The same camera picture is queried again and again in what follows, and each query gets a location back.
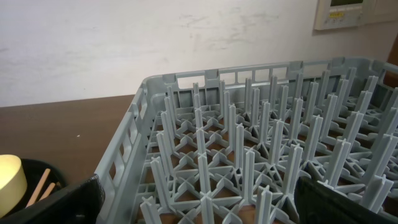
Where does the white wall control panel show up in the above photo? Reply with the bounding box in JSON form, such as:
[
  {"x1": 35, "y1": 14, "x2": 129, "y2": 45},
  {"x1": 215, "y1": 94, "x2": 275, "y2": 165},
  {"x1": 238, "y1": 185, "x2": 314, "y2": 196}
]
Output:
[{"x1": 313, "y1": 0, "x2": 397, "y2": 30}]

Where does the grey dishwasher rack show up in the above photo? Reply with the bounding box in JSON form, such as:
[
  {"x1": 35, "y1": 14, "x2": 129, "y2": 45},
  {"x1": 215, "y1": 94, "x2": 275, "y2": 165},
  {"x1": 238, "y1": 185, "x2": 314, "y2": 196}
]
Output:
[{"x1": 95, "y1": 57, "x2": 397, "y2": 223}]

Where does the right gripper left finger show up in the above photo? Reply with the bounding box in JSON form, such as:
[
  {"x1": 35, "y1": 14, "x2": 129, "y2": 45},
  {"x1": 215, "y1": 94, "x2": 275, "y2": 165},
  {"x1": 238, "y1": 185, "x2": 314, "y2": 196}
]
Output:
[{"x1": 1, "y1": 174, "x2": 105, "y2": 224}]

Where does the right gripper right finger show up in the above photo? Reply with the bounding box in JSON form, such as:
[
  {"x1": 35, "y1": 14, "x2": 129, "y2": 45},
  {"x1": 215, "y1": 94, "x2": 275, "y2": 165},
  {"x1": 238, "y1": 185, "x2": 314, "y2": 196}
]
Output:
[{"x1": 294, "y1": 177, "x2": 397, "y2": 224}]

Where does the yellow bowl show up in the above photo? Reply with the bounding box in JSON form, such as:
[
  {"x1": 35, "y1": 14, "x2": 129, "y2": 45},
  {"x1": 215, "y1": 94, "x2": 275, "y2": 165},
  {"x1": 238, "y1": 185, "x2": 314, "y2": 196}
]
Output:
[{"x1": 1, "y1": 154, "x2": 27, "y2": 217}]

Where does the round black serving tray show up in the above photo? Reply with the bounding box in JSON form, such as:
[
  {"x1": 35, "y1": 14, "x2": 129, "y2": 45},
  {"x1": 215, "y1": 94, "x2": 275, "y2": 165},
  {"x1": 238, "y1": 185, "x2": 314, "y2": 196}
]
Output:
[{"x1": 4, "y1": 159, "x2": 68, "y2": 218}]

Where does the wooden chopstick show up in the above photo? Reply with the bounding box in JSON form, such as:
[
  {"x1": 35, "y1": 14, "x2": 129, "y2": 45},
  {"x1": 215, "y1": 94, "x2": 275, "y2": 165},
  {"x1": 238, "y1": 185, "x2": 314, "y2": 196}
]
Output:
[
  {"x1": 39, "y1": 182, "x2": 56, "y2": 200},
  {"x1": 26, "y1": 169, "x2": 50, "y2": 208}
]

